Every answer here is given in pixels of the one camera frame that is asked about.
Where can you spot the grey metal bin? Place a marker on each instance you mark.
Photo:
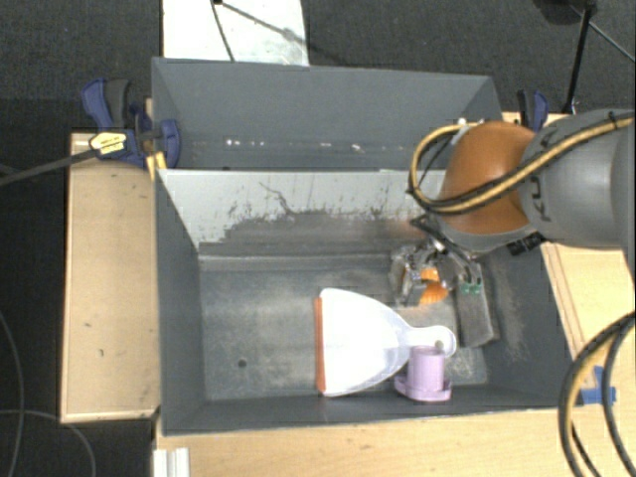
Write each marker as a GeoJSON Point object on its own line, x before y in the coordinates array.
{"type": "Point", "coordinates": [278, 117]}

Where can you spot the pale wood flat board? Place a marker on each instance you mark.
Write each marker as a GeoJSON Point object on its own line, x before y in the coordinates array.
{"type": "Point", "coordinates": [111, 286]}

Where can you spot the small orange round object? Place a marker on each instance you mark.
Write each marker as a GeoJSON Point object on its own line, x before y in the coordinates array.
{"type": "Point", "coordinates": [433, 293]}

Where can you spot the lilac plastic cup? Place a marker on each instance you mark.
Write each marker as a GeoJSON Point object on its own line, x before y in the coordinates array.
{"type": "Point", "coordinates": [426, 370]}

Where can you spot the white dustpan with orange edge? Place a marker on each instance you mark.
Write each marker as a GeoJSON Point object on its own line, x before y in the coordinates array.
{"type": "Point", "coordinates": [358, 341]}

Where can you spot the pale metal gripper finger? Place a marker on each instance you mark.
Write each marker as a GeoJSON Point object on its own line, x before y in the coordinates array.
{"type": "Point", "coordinates": [408, 286]}

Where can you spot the black cylinder on white bracket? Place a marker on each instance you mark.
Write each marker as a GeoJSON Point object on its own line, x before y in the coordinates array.
{"type": "Point", "coordinates": [525, 245]}

